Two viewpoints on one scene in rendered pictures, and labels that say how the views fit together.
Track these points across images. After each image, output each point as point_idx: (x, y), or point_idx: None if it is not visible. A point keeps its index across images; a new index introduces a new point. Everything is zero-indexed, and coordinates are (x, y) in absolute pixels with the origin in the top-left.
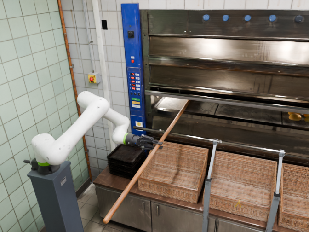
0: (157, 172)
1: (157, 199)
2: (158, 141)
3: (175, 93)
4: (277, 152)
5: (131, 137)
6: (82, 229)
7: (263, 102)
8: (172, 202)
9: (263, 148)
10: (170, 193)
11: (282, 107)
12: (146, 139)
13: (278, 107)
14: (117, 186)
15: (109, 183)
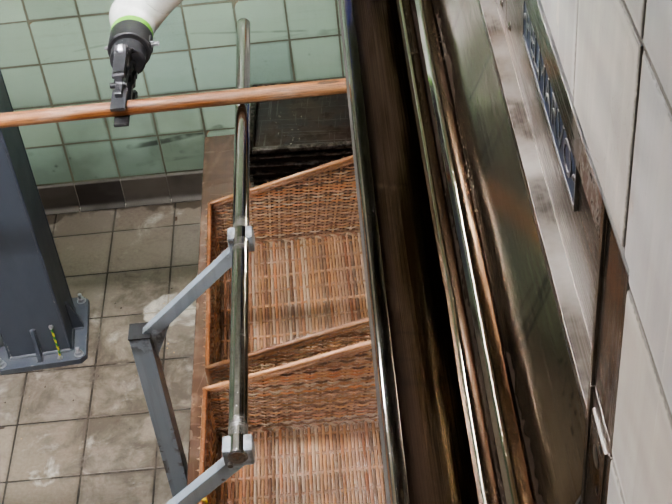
0: (332, 257)
1: (196, 309)
2: (125, 97)
3: None
4: (228, 432)
5: (113, 36)
6: (23, 215)
7: (373, 218)
8: (196, 349)
9: (233, 380)
10: (217, 321)
11: (369, 288)
12: (128, 68)
13: (368, 278)
14: (211, 194)
15: (213, 174)
